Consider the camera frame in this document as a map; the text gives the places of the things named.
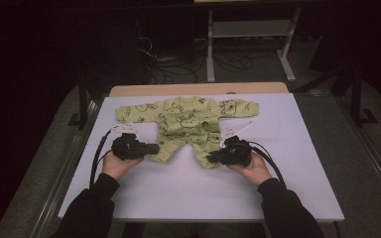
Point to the green printed baby romper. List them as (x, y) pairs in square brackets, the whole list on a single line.
[(187, 124)]

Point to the black metal stand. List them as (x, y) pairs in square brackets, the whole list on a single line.
[(83, 99), (356, 95)]

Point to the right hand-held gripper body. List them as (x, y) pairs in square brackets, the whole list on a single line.
[(236, 150)]

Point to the person's right hand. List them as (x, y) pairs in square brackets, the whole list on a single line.
[(253, 170)]

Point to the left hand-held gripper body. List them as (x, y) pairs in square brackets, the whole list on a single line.
[(129, 145)]

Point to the white metal desk frame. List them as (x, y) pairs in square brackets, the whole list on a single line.
[(249, 28)]

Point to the metal floor rail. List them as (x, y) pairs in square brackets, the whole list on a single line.
[(63, 172), (370, 155)]

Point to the person's left hand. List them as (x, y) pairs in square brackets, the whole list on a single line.
[(117, 167)]

